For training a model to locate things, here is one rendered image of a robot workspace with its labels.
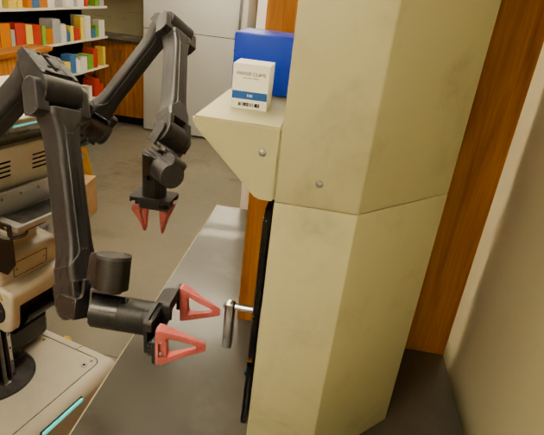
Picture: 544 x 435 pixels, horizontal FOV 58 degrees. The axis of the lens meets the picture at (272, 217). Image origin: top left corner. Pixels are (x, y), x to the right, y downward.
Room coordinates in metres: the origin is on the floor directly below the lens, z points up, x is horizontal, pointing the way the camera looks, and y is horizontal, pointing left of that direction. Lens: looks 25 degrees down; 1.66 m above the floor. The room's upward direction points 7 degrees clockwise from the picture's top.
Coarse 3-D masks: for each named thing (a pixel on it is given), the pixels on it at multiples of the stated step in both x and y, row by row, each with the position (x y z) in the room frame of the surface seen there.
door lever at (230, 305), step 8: (224, 304) 0.65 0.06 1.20; (232, 304) 0.65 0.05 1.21; (240, 304) 0.65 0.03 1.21; (232, 312) 0.64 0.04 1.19; (224, 320) 0.65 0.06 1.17; (232, 320) 0.65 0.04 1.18; (224, 328) 0.65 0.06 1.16; (232, 328) 0.65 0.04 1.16; (224, 336) 0.65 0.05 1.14; (232, 336) 0.65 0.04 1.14; (224, 344) 0.65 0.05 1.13
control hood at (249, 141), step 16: (224, 96) 0.74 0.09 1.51; (272, 96) 0.79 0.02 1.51; (208, 112) 0.63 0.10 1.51; (224, 112) 0.64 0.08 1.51; (240, 112) 0.65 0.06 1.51; (256, 112) 0.66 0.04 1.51; (272, 112) 0.67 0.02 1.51; (208, 128) 0.60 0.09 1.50; (224, 128) 0.60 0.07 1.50; (240, 128) 0.60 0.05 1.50; (256, 128) 0.60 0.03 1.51; (272, 128) 0.60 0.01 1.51; (224, 144) 0.60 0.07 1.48; (240, 144) 0.60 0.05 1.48; (256, 144) 0.60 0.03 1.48; (272, 144) 0.60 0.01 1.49; (224, 160) 0.60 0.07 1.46; (240, 160) 0.60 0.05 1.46; (256, 160) 0.60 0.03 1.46; (272, 160) 0.60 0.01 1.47; (240, 176) 0.60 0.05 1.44; (256, 176) 0.60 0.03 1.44; (272, 176) 0.60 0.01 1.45; (256, 192) 0.60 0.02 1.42; (272, 192) 0.60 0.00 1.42
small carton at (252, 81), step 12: (240, 60) 0.69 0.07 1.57; (252, 60) 0.71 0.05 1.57; (240, 72) 0.67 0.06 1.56; (252, 72) 0.67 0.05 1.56; (264, 72) 0.67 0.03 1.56; (240, 84) 0.67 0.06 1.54; (252, 84) 0.67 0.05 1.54; (264, 84) 0.67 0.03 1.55; (240, 96) 0.67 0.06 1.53; (252, 96) 0.67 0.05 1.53; (264, 96) 0.67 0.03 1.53; (240, 108) 0.67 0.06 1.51; (252, 108) 0.67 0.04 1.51; (264, 108) 0.67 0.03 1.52
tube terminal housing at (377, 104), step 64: (320, 0) 0.59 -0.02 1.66; (384, 0) 0.59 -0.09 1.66; (448, 0) 0.64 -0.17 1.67; (320, 64) 0.59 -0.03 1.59; (384, 64) 0.59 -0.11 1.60; (448, 64) 0.66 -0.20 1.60; (320, 128) 0.59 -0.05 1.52; (384, 128) 0.60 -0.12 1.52; (448, 128) 0.68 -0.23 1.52; (320, 192) 0.59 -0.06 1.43; (384, 192) 0.61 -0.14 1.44; (320, 256) 0.59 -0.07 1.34; (384, 256) 0.63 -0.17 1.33; (320, 320) 0.59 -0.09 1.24; (384, 320) 0.66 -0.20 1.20; (256, 384) 0.59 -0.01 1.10; (320, 384) 0.59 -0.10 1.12; (384, 384) 0.69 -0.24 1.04
